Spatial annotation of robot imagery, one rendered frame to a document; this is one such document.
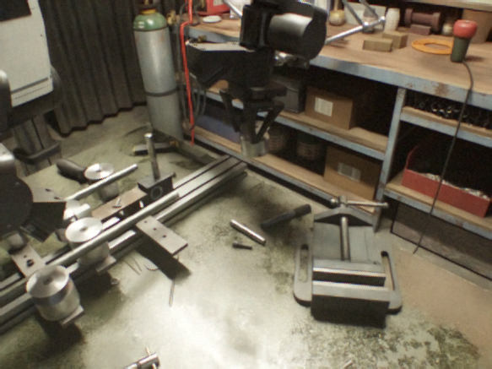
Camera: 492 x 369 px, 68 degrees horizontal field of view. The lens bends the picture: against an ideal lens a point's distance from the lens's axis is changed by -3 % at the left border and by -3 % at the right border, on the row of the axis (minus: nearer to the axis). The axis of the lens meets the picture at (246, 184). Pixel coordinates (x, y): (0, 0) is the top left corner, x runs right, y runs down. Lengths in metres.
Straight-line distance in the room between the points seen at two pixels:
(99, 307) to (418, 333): 0.43
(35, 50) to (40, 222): 0.72
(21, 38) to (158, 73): 1.38
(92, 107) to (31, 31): 2.08
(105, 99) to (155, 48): 1.01
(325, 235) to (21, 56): 0.86
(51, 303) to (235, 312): 0.23
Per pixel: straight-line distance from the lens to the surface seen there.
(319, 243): 0.61
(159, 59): 2.37
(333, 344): 0.52
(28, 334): 0.60
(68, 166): 0.86
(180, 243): 0.57
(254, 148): 0.63
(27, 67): 1.13
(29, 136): 1.22
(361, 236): 0.64
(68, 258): 0.54
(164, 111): 2.48
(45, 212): 0.47
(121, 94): 3.30
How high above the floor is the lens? 1.32
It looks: 36 degrees down
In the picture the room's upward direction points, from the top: 2 degrees counter-clockwise
